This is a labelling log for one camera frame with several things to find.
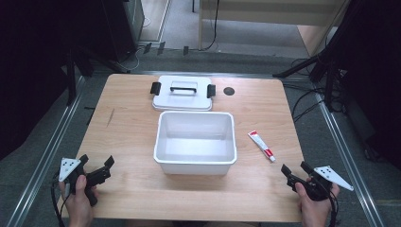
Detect aluminium rail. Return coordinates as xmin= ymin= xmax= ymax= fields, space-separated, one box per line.
xmin=6 ymin=75 xmax=87 ymax=227
xmin=313 ymin=91 xmax=386 ymax=227

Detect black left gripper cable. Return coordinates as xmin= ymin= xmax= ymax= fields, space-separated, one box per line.
xmin=50 ymin=172 xmax=71 ymax=227

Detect black hanging cable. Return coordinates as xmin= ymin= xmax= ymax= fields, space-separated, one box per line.
xmin=201 ymin=0 xmax=220 ymax=52

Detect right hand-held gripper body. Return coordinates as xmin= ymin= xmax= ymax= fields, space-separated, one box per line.
xmin=286 ymin=166 xmax=355 ymax=202

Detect black metal stand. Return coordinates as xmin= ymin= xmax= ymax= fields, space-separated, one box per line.
xmin=64 ymin=44 xmax=131 ymax=107
xmin=272 ymin=0 xmax=360 ymax=113

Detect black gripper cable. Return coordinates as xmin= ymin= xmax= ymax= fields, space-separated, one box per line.
xmin=50 ymin=172 xmax=71 ymax=227
xmin=325 ymin=185 xmax=340 ymax=227

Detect white box lid black clips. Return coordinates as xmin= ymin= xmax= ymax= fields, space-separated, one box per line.
xmin=149 ymin=75 xmax=217 ymax=113

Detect dark cabinet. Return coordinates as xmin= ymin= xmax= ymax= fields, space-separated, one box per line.
xmin=100 ymin=0 xmax=146 ymax=62

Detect person's right hand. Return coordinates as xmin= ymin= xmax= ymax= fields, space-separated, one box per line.
xmin=294 ymin=181 xmax=340 ymax=227

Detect black floor cables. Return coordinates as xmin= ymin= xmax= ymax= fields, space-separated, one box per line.
xmin=289 ymin=58 xmax=335 ymax=124

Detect white red ointment tube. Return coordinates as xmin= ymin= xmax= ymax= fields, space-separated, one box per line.
xmin=247 ymin=130 xmax=276 ymax=164

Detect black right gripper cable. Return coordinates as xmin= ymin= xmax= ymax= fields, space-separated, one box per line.
xmin=325 ymin=185 xmax=340 ymax=227

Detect white plastic storage box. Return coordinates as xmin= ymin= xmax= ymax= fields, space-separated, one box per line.
xmin=153 ymin=110 xmax=237 ymax=176

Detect light wooden desk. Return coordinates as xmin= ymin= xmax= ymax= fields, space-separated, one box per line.
xmin=197 ymin=0 xmax=351 ymax=58

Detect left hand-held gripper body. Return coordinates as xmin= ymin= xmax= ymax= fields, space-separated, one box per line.
xmin=58 ymin=157 xmax=112 ymax=207

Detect person's left hand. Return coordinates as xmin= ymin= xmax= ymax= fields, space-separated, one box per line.
xmin=59 ymin=174 xmax=99 ymax=227

